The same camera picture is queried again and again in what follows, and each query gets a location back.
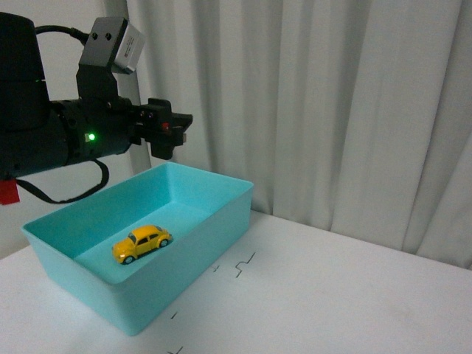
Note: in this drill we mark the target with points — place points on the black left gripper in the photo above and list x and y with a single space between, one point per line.
96 128

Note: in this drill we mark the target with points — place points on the yellow beetle toy car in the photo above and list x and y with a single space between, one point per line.
140 241

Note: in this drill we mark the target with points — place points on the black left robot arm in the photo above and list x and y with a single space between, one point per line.
39 134

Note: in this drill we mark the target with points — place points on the white vertical pole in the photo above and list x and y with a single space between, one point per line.
138 153

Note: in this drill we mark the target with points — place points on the red tape tag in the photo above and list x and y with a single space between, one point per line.
9 192

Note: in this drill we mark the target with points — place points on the turquoise plastic storage bin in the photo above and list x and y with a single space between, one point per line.
205 212

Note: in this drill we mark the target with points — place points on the white pleated curtain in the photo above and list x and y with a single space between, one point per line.
350 116

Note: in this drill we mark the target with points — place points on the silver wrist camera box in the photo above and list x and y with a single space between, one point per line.
113 47

